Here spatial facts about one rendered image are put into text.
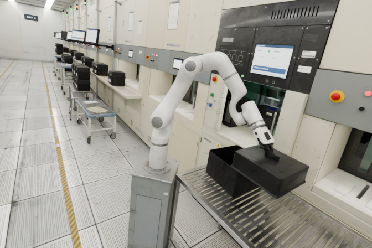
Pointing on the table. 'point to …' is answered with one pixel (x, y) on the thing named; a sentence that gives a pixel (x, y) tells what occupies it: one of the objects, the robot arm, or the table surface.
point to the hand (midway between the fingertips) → (270, 153)
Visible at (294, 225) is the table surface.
